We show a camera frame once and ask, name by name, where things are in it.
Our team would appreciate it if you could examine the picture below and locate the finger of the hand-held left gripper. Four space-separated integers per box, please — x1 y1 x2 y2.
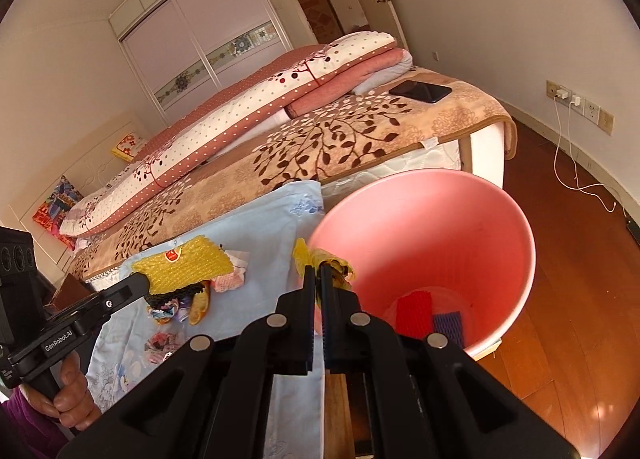
92 272 154 323

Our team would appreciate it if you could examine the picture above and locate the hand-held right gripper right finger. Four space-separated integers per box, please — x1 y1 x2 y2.
319 263 577 459

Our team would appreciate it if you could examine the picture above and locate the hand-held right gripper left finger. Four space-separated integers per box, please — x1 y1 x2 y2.
56 264 318 459

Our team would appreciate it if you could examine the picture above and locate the yellow foam net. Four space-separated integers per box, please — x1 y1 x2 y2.
131 235 236 296

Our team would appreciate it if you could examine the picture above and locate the pink plastic bucket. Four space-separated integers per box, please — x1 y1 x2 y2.
306 169 537 360

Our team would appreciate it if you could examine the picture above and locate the person's left forearm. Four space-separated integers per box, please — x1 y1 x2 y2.
0 386 71 459

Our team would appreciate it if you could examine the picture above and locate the person's left hand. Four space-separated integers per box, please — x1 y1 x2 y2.
22 354 102 430

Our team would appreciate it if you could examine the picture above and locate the crumpled colourful wrapper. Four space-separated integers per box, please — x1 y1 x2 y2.
145 300 193 325

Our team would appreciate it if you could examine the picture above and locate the brown wooden nightstand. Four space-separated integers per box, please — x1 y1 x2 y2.
50 274 94 313

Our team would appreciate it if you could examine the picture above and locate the black foam net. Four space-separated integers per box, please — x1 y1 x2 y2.
145 281 213 310

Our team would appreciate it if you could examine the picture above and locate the red foam net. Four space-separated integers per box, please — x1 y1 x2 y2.
395 291 435 337

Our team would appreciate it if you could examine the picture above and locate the crumpled pink paper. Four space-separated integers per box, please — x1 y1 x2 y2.
210 250 251 294

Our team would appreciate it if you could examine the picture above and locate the white floral pillow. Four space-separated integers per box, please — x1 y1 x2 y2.
60 188 118 238

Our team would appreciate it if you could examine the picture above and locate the light blue floral cloth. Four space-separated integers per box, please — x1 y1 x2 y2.
87 180 326 459

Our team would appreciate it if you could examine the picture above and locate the colourful printed cushion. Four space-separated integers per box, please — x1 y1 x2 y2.
32 176 85 243

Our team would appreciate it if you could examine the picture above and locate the purple foam net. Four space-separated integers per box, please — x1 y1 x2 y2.
432 311 465 347

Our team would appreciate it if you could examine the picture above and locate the white headboard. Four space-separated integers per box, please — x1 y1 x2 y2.
0 109 151 270

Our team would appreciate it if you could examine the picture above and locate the yellow floral pillow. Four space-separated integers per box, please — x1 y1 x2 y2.
111 133 149 163

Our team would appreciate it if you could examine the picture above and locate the brown leaf print blanket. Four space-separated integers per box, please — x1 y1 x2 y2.
67 66 518 282

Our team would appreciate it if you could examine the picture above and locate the dotted pink white quilt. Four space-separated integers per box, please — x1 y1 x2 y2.
60 32 398 237

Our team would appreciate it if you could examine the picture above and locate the folded pink blanket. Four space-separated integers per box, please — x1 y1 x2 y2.
287 48 406 117

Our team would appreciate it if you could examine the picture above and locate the black smartphone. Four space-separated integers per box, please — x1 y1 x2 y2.
389 80 453 104

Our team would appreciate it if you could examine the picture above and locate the folded white sheet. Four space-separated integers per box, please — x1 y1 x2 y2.
352 52 416 95

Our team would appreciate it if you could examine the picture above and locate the white sliding door wardrobe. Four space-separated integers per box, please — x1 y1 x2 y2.
107 0 293 127

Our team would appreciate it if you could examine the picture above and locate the white bed frame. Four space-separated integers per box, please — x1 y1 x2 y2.
460 122 507 190

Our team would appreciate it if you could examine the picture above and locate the white charging cable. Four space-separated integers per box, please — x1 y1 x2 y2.
552 99 618 213

